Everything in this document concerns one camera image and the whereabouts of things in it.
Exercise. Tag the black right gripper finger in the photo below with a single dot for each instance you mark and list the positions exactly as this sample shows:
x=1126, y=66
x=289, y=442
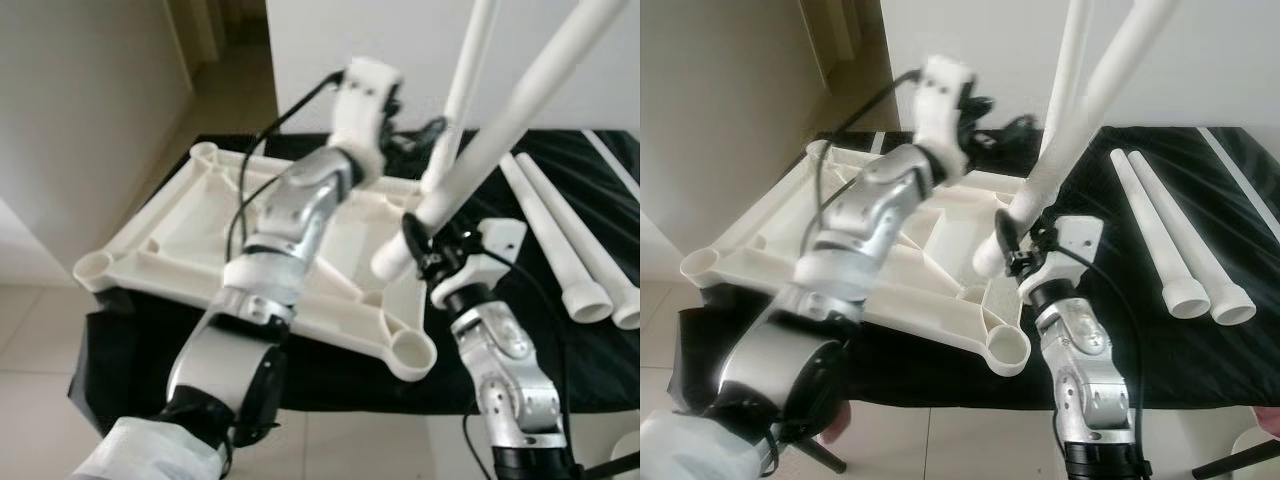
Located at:
x=417, y=242
x=1010, y=242

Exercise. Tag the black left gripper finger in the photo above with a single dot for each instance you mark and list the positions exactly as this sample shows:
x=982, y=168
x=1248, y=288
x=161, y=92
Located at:
x=434, y=126
x=1020, y=125

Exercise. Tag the white plastic table leg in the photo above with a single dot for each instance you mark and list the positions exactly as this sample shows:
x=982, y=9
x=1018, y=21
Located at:
x=1155, y=230
x=1077, y=50
x=465, y=80
x=500, y=120
x=1188, y=235
x=550, y=230
x=586, y=250
x=1075, y=120

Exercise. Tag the white plastic table top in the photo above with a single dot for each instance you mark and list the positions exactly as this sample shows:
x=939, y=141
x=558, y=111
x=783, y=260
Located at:
x=770, y=250
x=160, y=250

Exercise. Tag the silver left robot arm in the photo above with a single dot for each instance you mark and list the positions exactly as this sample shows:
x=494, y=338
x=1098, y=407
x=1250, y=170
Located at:
x=880, y=205
x=295, y=215

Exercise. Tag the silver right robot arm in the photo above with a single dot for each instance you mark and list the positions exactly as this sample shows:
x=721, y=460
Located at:
x=1085, y=370
x=500, y=370

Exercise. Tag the white fabric strip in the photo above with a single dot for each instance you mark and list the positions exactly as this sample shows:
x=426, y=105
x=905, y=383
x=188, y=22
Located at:
x=612, y=160
x=1240, y=170
x=877, y=142

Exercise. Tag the black table cloth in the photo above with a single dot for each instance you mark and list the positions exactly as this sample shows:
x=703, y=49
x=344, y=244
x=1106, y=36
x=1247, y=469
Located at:
x=940, y=380
x=330, y=380

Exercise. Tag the pink fabric flap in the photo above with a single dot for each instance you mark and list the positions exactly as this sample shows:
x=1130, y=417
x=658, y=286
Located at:
x=835, y=425
x=1270, y=420

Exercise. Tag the black metal table leg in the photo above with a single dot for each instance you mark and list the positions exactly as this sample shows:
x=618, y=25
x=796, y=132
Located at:
x=612, y=465
x=1240, y=458
x=825, y=460

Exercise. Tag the white floor fan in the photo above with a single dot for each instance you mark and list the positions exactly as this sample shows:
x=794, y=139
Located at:
x=1250, y=435

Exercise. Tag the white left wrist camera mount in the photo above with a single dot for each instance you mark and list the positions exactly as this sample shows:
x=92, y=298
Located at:
x=945, y=105
x=360, y=105

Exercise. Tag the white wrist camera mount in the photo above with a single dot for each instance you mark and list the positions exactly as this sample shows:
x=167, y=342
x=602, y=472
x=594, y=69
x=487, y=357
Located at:
x=503, y=240
x=360, y=105
x=945, y=105
x=1082, y=238

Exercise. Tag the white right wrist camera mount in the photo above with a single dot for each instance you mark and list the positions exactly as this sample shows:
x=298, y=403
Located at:
x=1082, y=238
x=503, y=240

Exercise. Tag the beige door frame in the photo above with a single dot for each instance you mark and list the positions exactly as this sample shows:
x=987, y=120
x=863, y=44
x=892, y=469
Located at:
x=200, y=25
x=830, y=25

